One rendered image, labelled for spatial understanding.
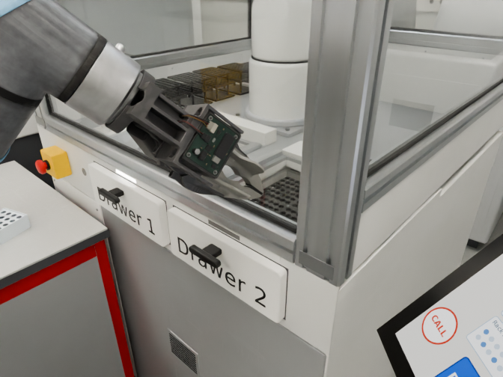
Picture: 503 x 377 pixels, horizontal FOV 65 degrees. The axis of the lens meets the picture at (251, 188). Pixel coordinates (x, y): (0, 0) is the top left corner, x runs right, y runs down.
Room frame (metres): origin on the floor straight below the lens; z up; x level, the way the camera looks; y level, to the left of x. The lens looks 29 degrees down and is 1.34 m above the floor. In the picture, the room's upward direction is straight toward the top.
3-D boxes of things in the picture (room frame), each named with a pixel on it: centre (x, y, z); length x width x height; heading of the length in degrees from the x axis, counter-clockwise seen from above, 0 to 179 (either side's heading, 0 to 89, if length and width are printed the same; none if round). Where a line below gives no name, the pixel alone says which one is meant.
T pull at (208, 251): (0.56, 0.07, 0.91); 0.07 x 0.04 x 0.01; 48
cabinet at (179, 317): (1.12, -0.07, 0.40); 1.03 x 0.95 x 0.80; 48
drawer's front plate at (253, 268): (0.58, 0.06, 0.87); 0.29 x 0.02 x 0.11; 48
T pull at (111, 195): (0.77, 0.31, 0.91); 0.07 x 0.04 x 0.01; 48
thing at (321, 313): (1.12, -0.07, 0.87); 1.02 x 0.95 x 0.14; 48
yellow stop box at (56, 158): (1.00, 0.55, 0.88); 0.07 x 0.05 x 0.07; 48
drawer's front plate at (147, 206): (0.79, 0.29, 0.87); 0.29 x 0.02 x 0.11; 48
